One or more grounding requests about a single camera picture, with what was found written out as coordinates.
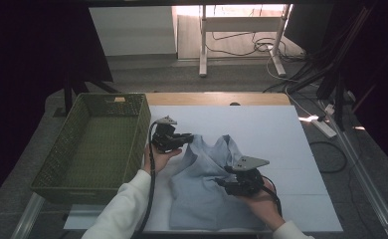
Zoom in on black looped floor cable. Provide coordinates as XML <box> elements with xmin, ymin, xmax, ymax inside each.
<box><xmin>309</xmin><ymin>140</ymin><xmax>348</xmax><ymax>174</ymax></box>

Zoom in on light blue knit vest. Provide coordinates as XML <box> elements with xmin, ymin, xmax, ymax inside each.
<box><xmin>168</xmin><ymin>133</ymin><xmax>266</xmax><ymax>232</ymax></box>

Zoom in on dark monitor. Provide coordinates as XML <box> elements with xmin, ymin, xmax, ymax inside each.
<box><xmin>283</xmin><ymin>3</ymin><xmax>335</xmax><ymax>54</ymax></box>

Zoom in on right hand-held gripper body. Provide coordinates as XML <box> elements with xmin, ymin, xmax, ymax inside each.
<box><xmin>223</xmin><ymin>155</ymin><xmax>271</xmax><ymax>197</ymax></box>

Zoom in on black cable tangle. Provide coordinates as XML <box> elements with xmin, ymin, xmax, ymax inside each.
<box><xmin>205</xmin><ymin>31</ymin><xmax>302</xmax><ymax>63</ymax></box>

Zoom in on dark curtain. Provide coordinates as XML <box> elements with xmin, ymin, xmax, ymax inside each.
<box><xmin>344</xmin><ymin>0</ymin><xmax>388</xmax><ymax>177</ymax></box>
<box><xmin>0</xmin><ymin>0</ymin><xmax>113</xmax><ymax>200</ymax></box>

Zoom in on white table mat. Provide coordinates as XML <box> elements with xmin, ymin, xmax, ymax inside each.
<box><xmin>63</xmin><ymin>105</ymin><xmax>344</xmax><ymax>233</ymax></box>

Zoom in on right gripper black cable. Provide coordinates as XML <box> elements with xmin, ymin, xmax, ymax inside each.
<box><xmin>261</xmin><ymin>173</ymin><xmax>284</xmax><ymax>218</ymax></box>

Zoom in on green woven basket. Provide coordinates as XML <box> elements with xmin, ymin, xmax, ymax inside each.
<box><xmin>30</xmin><ymin>92</ymin><xmax>152</xmax><ymax>206</ymax></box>

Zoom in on black floor stand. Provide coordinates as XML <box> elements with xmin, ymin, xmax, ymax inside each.
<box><xmin>52</xmin><ymin>71</ymin><xmax>120</xmax><ymax>118</ymax></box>

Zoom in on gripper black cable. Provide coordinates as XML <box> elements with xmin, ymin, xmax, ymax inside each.
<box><xmin>131</xmin><ymin>120</ymin><xmax>160</xmax><ymax>239</ymax></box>
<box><xmin>261</xmin><ymin>173</ymin><xmax>284</xmax><ymax>218</ymax></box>

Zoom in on black upright stand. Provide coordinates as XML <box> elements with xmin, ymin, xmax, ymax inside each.
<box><xmin>315</xmin><ymin>66</ymin><xmax>359</xmax><ymax>132</ymax></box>

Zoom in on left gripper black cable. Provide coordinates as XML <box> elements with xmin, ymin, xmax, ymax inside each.
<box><xmin>131</xmin><ymin>120</ymin><xmax>160</xmax><ymax>239</ymax></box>

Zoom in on white cabinet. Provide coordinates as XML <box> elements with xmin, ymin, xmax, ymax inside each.
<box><xmin>89</xmin><ymin>6</ymin><xmax>177</xmax><ymax>57</ymax></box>

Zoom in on person's left hand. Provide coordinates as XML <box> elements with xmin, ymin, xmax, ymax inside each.
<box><xmin>142</xmin><ymin>143</ymin><xmax>183</xmax><ymax>175</ymax></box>

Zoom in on person's right hand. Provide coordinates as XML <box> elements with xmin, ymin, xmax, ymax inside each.
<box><xmin>238</xmin><ymin>178</ymin><xmax>286</xmax><ymax>232</ymax></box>

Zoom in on white desk frame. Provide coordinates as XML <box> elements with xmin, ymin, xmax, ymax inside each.
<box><xmin>198</xmin><ymin>3</ymin><xmax>293</xmax><ymax>78</ymax></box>

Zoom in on long aluminium rail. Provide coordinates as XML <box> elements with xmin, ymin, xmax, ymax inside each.
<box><xmin>317</xmin><ymin>99</ymin><xmax>388</xmax><ymax>239</ymax></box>

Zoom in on black cable bundle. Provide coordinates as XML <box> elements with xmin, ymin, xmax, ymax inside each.
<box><xmin>263</xmin><ymin>6</ymin><xmax>375</xmax><ymax>96</ymax></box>

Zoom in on short aluminium rail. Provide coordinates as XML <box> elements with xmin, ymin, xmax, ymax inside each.
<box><xmin>11</xmin><ymin>192</ymin><xmax>46</xmax><ymax>239</ymax></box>

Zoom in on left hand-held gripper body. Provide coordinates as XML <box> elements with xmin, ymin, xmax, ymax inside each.
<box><xmin>150</xmin><ymin>116</ymin><xmax>187</xmax><ymax>154</ymax></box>

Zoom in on white power strip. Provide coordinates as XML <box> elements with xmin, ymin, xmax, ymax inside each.
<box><xmin>309</xmin><ymin>118</ymin><xmax>338</xmax><ymax>139</ymax></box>

